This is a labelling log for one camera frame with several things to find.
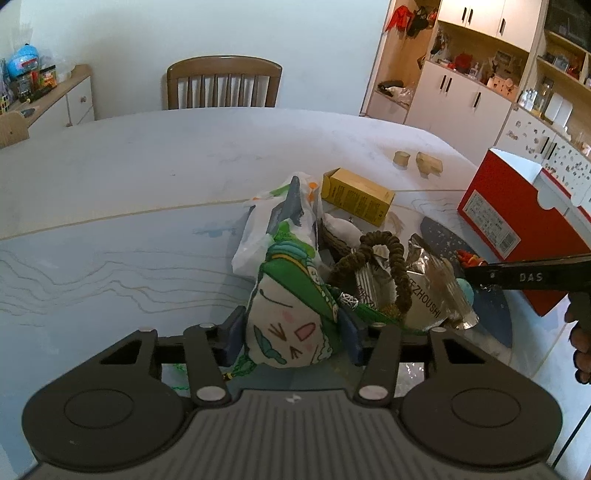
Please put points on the silver foil packet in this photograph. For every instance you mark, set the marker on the silver foil packet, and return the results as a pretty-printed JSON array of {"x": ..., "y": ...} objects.
[{"x": 434, "y": 286}]

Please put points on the white wall cabinet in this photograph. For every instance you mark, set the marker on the white wall cabinet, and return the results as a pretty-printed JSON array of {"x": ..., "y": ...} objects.
[{"x": 461, "y": 97}]

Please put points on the white plastic bag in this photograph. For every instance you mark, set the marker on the white plastic bag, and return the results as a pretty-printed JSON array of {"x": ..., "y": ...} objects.
[{"x": 258, "y": 240}]

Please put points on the person's right hand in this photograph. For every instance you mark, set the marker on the person's right hand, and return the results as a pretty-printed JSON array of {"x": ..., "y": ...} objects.
[{"x": 582, "y": 350}]

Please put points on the green white plush toy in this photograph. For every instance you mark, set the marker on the green white plush toy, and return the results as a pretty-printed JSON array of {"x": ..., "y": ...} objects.
[{"x": 288, "y": 318}]

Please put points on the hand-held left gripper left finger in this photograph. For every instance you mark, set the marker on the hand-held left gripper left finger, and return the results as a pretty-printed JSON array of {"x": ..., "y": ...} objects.
[{"x": 233, "y": 334}]

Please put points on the teal ball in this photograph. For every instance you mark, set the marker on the teal ball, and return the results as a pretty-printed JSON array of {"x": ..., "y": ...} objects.
[{"x": 467, "y": 290}]

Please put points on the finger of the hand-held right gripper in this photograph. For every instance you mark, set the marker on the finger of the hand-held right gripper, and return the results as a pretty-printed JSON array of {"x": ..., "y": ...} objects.
[{"x": 482, "y": 276}]

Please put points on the yellow cardboard box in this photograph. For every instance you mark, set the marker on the yellow cardboard box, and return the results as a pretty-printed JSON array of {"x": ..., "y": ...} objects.
[{"x": 360, "y": 196}]

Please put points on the red hanging garment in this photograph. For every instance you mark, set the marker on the red hanging garment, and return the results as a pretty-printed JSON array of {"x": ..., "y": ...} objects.
[{"x": 399, "y": 18}]

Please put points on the green toy box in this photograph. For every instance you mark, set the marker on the green toy box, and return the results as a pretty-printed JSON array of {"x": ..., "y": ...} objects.
[{"x": 48, "y": 76}]

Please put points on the long wooden piece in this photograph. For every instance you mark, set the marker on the long wooden piece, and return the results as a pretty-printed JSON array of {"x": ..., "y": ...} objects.
[{"x": 429, "y": 164}]

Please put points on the striped foil packet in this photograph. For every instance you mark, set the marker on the striped foil packet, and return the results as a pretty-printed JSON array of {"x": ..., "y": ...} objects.
[{"x": 369, "y": 281}]

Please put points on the white cupboard with stickers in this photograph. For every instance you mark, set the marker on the white cupboard with stickers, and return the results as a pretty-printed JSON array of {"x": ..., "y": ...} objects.
[{"x": 540, "y": 143}]

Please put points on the red shoebox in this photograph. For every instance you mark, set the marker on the red shoebox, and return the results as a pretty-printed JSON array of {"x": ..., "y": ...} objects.
[{"x": 517, "y": 207}]

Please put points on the wooden slatted chair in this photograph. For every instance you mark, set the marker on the wooden slatted chair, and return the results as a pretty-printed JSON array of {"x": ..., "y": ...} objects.
[{"x": 224, "y": 69}]

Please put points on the white wooden sideboard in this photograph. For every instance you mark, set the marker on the white wooden sideboard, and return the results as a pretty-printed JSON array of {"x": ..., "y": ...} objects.
[{"x": 74, "y": 99}]

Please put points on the blue round toy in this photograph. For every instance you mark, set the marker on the blue round toy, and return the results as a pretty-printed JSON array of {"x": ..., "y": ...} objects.
[{"x": 25, "y": 59}]

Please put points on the light wooden chair back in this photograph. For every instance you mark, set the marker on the light wooden chair back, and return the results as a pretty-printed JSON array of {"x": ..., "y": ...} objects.
[{"x": 13, "y": 129}]

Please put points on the round wooden piece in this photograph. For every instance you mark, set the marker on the round wooden piece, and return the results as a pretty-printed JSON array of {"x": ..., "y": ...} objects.
[{"x": 401, "y": 158}]

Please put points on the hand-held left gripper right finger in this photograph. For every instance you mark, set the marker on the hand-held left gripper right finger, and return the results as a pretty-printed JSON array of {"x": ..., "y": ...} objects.
[{"x": 351, "y": 337}]

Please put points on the black hanging cap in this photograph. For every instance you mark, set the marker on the black hanging cap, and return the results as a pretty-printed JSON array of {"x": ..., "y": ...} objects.
[{"x": 420, "y": 21}]

